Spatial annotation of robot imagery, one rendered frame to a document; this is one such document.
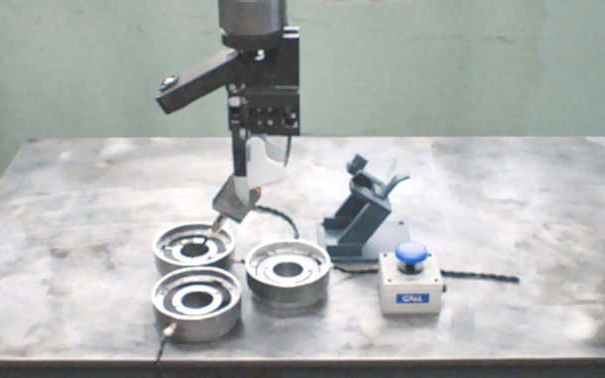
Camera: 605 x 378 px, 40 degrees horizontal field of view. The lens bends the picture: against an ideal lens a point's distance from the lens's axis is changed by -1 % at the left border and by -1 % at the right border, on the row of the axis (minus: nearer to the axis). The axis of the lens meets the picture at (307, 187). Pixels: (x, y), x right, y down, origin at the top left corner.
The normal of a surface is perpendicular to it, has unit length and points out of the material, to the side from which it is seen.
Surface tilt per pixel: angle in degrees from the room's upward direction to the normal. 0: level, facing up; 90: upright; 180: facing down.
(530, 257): 0
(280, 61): 90
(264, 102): 90
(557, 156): 0
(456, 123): 90
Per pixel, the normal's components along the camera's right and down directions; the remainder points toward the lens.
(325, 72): 0.00, 0.47
